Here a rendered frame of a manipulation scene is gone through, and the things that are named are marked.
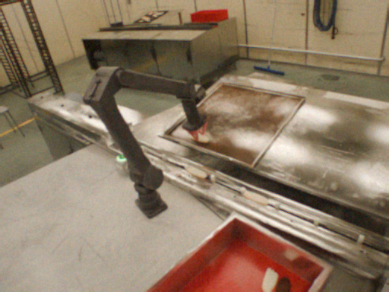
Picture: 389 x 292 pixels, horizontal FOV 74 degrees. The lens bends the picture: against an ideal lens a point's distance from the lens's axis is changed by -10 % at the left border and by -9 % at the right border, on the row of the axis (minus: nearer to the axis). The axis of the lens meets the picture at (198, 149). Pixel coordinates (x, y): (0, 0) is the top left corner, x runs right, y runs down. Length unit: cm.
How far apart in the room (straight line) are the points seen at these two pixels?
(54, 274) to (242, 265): 61
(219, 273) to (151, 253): 23
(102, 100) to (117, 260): 51
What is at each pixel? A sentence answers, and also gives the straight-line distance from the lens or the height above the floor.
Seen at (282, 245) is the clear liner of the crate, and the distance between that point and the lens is 81.
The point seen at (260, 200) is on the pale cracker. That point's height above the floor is 86.
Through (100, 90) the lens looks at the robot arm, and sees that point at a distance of 81.
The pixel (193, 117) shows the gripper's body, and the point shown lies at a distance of 118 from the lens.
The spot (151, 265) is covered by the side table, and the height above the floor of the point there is 82.
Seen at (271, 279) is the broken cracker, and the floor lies 83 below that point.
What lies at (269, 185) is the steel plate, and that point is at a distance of 112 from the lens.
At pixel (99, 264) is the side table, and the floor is 82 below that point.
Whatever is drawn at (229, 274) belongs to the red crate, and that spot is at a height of 82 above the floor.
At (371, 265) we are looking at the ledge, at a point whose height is 86.
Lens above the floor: 156
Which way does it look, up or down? 33 degrees down
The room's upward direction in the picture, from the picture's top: 10 degrees counter-clockwise
